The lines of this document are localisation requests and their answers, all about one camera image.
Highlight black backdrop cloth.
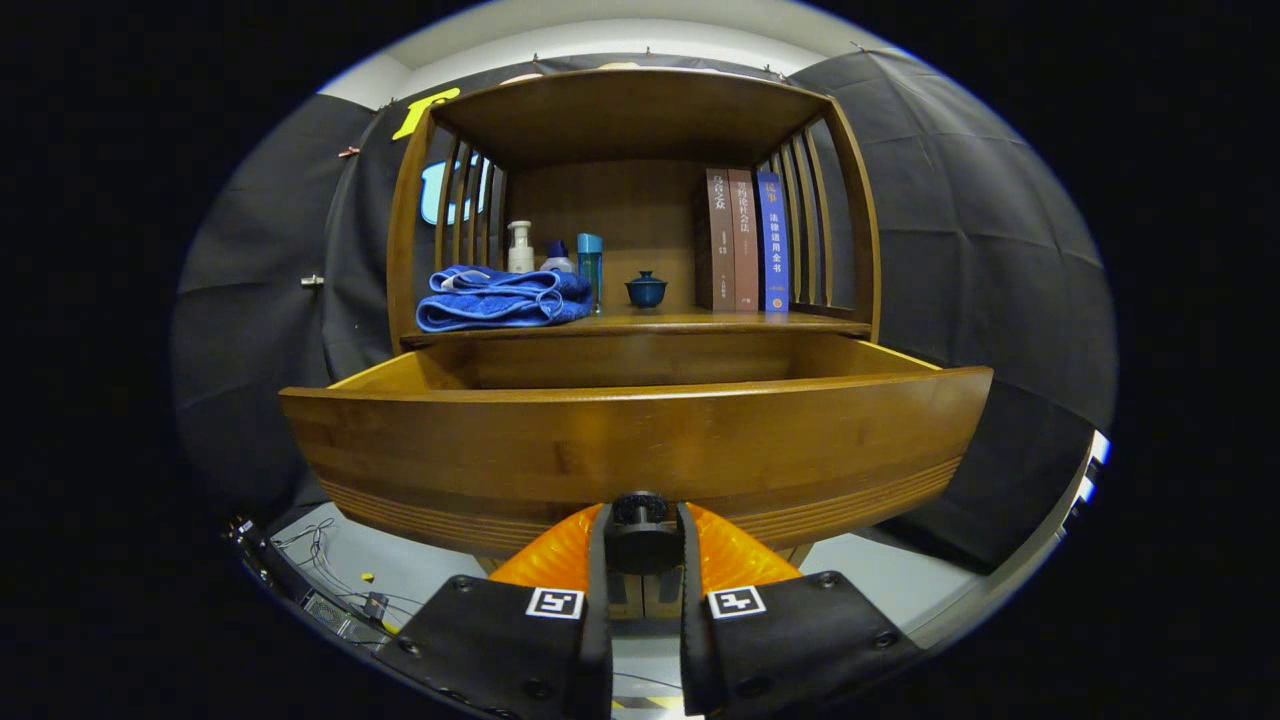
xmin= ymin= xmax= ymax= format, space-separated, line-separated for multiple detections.
xmin=172 ymin=50 xmax=1116 ymax=576

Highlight teal slim bottle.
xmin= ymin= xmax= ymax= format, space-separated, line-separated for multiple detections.
xmin=577 ymin=233 xmax=604 ymax=314

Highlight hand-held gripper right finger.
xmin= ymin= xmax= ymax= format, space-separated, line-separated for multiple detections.
xmin=678 ymin=502 xmax=926 ymax=719

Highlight reddish brown book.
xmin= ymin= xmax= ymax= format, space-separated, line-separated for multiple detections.
xmin=728 ymin=168 xmax=760 ymax=312

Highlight blue folded towel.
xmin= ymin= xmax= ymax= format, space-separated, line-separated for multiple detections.
xmin=415 ymin=265 xmax=594 ymax=333

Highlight wooden countertop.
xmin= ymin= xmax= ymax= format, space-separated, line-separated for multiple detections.
xmin=400 ymin=305 xmax=873 ymax=346

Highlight wooden drawer with black knob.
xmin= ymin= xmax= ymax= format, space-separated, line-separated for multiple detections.
xmin=278 ymin=332 xmax=994 ymax=576

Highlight wooden cabinet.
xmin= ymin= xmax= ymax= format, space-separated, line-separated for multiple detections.
xmin=385 ymin=68 xmax=883 ymax=621

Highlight dark brown book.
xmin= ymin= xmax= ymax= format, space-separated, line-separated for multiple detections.
xmin=697 ymin=168 xmax=736 ymax=311

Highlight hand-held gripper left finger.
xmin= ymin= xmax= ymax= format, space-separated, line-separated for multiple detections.
xmin=375 ymin=503 xmax=613 ymax=720

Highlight blue book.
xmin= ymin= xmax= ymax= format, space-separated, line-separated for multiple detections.
xmin=755 ymin=170 xmax=790 ymax=313

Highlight floor cables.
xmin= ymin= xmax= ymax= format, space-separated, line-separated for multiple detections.
xmin=275 ymin=518 xmax=336 ymax=571

